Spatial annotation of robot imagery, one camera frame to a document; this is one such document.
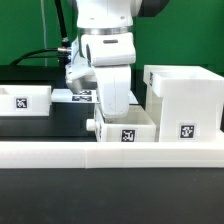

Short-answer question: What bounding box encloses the white drawer far left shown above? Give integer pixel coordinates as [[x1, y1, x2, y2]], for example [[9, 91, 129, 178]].
[[0, 85, 51, 116]]

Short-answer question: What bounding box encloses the white drawer cabinet box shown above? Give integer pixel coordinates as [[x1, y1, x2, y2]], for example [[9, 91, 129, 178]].
[[143, 65, 224, 142]]

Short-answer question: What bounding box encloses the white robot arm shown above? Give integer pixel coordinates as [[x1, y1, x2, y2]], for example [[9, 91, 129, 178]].
[[66, 0, 170, 118]]

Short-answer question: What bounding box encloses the white L-shaped fence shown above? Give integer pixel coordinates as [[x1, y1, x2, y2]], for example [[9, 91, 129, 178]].
[[0, 132, 224, 169]]

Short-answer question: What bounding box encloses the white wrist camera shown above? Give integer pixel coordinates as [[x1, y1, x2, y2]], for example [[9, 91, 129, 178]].
[[65, 56, 97, 94]]

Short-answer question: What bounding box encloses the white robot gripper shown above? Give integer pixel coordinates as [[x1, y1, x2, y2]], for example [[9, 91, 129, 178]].
[[94, 65, 131, 119]]

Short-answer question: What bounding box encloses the white marker sheet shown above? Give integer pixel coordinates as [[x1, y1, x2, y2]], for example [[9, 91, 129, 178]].
[[51, 89, 138, 105]]

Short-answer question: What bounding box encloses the white drawer with knob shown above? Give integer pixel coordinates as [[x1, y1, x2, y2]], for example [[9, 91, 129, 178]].
[[86, 105, 156, 142]]

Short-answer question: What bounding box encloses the black cable bundle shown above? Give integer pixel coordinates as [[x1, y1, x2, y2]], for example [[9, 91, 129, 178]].
[[9, 0, 73, 66]]

